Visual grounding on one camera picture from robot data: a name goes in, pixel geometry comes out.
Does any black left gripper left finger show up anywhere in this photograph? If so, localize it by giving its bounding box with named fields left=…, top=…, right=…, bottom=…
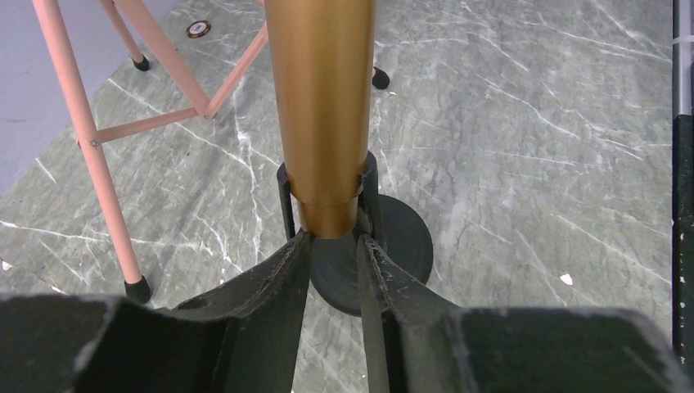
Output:
left=1, top=233, right=313, bottom=392

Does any pink music stand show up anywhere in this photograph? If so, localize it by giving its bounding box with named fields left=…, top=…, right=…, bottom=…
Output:
left=31, top=0, right=391, bottom=305

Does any small round table insert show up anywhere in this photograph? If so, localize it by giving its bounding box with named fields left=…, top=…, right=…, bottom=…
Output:
left=186, top=20, right=212, bottom=38

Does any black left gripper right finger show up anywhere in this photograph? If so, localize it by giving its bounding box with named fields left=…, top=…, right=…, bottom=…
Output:
left=358, top=235, right=693, bottom=392

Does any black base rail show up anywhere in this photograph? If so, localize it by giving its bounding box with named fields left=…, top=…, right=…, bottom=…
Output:
left=672, top=0, right=693, bottom=372

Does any gold microphone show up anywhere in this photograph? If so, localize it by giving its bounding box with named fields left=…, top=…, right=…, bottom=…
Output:
left=264, top=0, right=376, bottom=239

